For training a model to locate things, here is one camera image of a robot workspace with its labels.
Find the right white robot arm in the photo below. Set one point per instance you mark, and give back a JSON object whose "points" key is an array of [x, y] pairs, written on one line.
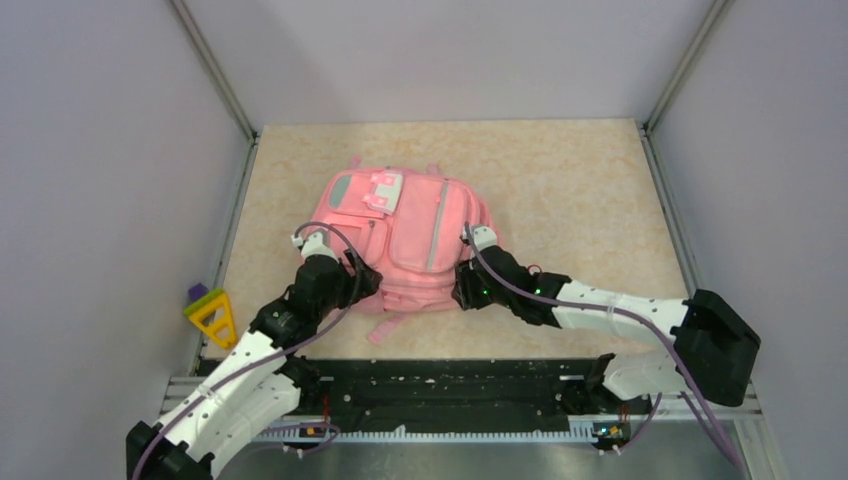
{"points": [[701, 344]]}

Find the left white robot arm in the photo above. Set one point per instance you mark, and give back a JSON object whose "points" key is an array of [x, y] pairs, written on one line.
{"points": [[260, 381]]}

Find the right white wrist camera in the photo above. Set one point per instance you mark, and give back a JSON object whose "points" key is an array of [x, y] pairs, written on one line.
{"points": [[479, 237]]}

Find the yellow triangle ruler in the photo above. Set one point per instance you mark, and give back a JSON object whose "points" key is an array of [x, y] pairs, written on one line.
{"points": [[212, 315]]}

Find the purple block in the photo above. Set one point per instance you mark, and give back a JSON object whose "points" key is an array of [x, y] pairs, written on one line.
{"points": [[196, 292]]}

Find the pink student backpack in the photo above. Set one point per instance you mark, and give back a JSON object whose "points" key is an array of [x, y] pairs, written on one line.
{"points": [[405, 224]]}

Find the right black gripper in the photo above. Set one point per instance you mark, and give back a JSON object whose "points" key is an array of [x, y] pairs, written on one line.
{"points": [[464, 290]]}

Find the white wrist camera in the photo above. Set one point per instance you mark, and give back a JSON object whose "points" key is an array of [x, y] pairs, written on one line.
{"points": [[479, 237], [315, 244]]}

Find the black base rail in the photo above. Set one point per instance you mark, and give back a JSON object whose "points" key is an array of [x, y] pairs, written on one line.
{"points": [[459, 396]]}

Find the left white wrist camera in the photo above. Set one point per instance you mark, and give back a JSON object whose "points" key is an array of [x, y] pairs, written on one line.
{"points": [[315, 244]]}

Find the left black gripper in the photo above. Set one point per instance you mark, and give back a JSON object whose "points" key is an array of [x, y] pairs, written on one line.
{"points": [[349, 279]]}

